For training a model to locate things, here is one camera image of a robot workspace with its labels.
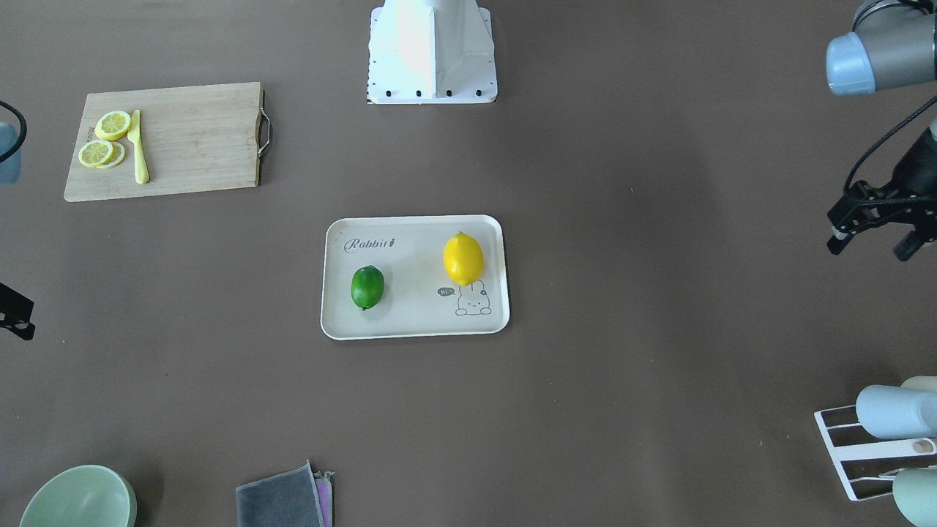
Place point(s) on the cream rabbit tray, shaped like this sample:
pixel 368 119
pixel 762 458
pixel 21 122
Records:
pixel 420 300

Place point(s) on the wooden cutting board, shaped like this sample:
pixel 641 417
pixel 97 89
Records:
pixel 195 139

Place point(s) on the yellow plastic knife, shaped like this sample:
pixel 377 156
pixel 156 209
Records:
pixel 134 135

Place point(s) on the white cup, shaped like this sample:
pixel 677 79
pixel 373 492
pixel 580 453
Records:
pixel 922 383

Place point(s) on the grey folded cloth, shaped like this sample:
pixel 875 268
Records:
pixel 288 499

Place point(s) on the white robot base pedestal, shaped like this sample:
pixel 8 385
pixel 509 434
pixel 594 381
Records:
pixel 431 52

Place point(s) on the mint green cup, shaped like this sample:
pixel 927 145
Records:
pixel 914 492

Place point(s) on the light blue cup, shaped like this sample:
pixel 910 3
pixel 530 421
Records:
pixel 892 412

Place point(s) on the lemon slice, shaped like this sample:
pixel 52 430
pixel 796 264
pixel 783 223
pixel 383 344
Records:
pixel 118 156
pixel 96 153
pixel 113 126

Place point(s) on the white wire cup rack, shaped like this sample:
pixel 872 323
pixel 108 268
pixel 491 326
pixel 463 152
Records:
pixel 866 465

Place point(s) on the purple folded cloth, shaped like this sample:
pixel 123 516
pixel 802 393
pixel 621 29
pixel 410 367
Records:
pixel 325 493

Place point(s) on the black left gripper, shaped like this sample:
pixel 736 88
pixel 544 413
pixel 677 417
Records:
pixel 919 170

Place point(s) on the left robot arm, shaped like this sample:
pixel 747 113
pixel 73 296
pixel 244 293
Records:
pixel 891 44

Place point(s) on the yellow lemon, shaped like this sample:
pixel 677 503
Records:
pixel 463 259

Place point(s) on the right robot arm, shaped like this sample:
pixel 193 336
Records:
pixel 11 163

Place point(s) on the mint green bowl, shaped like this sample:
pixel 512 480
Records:
pixel 86 495

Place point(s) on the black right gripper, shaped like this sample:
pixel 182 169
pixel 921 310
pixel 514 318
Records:
pixel 13 309

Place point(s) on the green lime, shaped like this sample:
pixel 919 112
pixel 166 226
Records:
pixel 367 287

